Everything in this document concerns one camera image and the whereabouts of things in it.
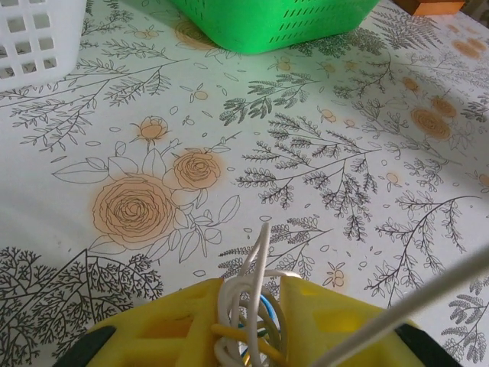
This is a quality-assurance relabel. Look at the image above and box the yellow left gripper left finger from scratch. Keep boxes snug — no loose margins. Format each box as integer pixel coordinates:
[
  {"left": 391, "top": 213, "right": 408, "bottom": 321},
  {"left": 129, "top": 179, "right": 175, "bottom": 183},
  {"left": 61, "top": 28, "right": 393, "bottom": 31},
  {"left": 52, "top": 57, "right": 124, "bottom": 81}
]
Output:
[{"left": 57, "top": 278, "right": 226, "bottom": 367}]

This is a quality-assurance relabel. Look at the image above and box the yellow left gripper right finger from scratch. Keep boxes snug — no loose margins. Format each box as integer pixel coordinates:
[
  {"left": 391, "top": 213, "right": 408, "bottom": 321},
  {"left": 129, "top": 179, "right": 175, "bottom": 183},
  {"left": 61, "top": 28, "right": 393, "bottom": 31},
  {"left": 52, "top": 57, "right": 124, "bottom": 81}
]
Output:
[{"left": 278, "top": 274, "right": 473, "bottom": 367}]

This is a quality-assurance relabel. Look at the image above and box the blue cable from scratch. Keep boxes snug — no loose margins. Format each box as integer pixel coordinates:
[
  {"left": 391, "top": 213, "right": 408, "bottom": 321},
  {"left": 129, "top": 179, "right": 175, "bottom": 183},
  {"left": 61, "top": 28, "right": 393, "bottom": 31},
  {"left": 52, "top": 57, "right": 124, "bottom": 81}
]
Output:
[{"left": 238, "top": 294, "right": 276, "bottom": 337}]

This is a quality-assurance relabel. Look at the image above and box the yellow cable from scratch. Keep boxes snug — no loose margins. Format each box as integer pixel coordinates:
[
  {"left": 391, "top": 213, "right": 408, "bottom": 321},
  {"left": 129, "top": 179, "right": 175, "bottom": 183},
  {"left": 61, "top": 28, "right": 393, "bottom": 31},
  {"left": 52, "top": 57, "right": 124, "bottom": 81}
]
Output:
[{"left": 212, "top": 323, "right": 287, "bottom": 367}]

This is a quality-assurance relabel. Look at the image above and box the white cable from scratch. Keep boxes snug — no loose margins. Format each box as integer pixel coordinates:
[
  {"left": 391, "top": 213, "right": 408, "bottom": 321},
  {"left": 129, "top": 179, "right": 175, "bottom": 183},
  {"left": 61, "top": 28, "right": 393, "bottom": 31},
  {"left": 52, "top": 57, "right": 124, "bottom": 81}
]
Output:
[
  {"left": 315, "top": 252, "right": 489, "bottom": 367},
  {"left": 212, "top": 221, "right": 303, "bottom": 367}
]

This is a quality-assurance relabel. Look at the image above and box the white plastic basket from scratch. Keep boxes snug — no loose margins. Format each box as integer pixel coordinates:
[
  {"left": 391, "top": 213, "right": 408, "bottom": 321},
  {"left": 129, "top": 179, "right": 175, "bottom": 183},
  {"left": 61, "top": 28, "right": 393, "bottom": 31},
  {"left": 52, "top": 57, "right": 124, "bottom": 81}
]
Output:
[{"left": 0, "top": 0, "right": 87, "bottom": 93}]

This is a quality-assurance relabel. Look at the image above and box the floral tablecloth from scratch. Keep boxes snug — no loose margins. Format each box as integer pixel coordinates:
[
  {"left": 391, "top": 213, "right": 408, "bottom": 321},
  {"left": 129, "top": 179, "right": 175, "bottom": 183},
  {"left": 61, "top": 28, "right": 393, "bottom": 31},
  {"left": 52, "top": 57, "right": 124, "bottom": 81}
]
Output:
[{"left": 0, "top": 0, "right": 489, "bottom": 367}]

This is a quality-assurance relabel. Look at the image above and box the green plastic basket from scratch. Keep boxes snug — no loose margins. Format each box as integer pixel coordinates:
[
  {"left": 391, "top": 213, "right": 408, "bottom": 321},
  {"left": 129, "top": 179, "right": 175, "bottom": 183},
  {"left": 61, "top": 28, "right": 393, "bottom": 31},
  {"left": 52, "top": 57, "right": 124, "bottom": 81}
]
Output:
[{"left": 167, "top": 0, "right": 381, "bottom": 54}]

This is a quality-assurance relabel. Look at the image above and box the wooden board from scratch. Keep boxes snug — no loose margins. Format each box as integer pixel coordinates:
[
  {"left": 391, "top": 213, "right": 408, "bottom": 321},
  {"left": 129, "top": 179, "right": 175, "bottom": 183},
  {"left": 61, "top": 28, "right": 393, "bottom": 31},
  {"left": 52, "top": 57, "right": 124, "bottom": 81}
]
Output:
[{"left": 412, "top": 0, "right": 465, "bottom": 16}]

